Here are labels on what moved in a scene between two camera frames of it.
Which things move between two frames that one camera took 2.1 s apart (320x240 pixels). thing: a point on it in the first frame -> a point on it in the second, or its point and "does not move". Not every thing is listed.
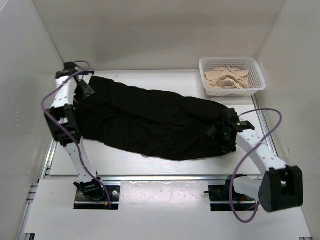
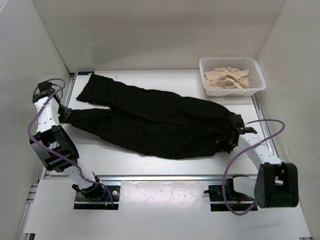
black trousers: (148, 121) does not move
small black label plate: (86, 73) does not move
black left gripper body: (82, 91) -> (63, 113)
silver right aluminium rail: (264, 124) does not move
